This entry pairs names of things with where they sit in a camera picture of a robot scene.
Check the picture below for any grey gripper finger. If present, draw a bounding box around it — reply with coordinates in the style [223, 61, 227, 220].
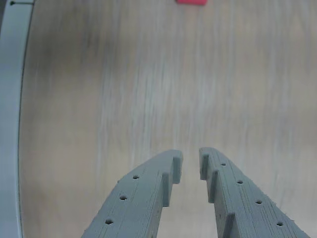
[81, 149, 184, 238]
[199, 146, 312, 238]

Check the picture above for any red lego block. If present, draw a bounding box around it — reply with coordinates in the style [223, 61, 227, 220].
[176, 0, 207, 5]

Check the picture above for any white table rim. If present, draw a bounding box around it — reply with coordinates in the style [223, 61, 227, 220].
[0, 0, 35, 238]

